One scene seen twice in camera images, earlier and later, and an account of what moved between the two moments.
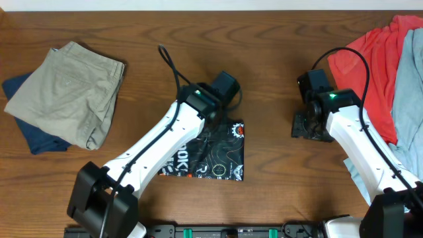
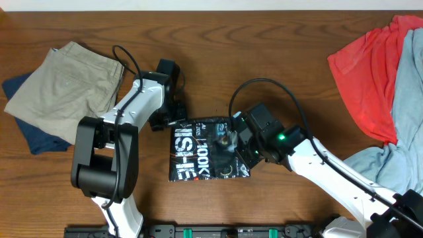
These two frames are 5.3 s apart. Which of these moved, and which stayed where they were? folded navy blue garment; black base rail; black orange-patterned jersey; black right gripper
Moved: black right gripper
Stayed: black base rail; black orange-patterned jersey; folded navy blue garment
